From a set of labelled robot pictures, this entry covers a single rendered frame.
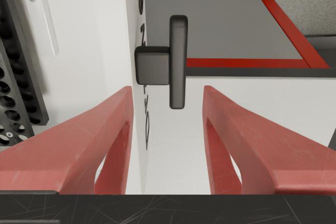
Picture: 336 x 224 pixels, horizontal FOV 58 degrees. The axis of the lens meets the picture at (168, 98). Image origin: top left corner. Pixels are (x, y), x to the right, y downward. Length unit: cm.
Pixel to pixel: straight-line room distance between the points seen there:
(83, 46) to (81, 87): 5
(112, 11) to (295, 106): 33
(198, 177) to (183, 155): 6
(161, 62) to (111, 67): 4
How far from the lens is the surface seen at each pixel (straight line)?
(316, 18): 128
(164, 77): 22
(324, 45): 133
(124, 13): 18
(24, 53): 28
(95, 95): 33
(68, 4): 29
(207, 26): 58
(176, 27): 20
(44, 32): 29
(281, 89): 43
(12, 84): 26
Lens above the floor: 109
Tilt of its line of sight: 54 degrees down
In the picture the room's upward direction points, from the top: 178 degrees counter-clockwise
